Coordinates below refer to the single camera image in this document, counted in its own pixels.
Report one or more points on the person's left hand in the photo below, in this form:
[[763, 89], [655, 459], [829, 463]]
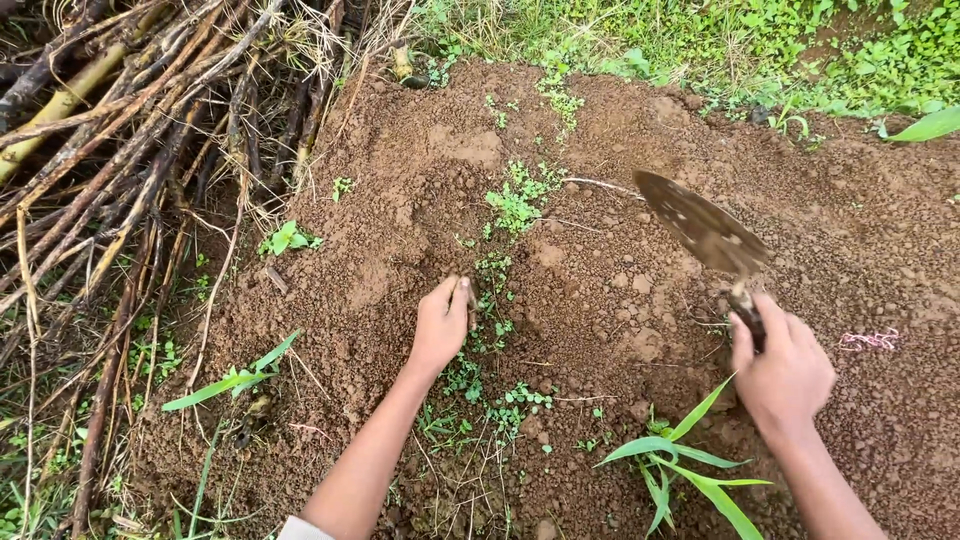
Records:
[[438, 328]]

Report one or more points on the person's right hand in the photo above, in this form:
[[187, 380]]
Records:
[[784, 379]]

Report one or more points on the muddy metal garden trowel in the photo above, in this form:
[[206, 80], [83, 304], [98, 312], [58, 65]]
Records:
[[705, 238]]

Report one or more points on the patch of small green weeds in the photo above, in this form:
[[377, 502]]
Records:
[[499, 315]]

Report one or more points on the young maize plant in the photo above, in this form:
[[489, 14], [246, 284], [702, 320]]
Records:
[[686, 465]]

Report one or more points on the broad-leaf green seedling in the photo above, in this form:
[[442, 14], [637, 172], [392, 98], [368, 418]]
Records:
[[287, 238]]

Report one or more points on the grass blade shoot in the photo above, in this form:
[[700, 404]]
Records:
[[232, 375]]

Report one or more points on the white sleeve cuff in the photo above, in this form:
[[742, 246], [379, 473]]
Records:
[[304, 529]]

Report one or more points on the cut stalk stump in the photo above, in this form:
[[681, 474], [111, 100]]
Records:
[[406, 66]]

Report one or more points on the large green leaf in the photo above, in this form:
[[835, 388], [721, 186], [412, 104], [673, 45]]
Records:
[[927, 124]]

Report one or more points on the pile of dry cut stalks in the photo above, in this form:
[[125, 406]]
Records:
[[127, 187]]

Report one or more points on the grass and weed border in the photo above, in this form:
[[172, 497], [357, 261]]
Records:
[[705, 45]]

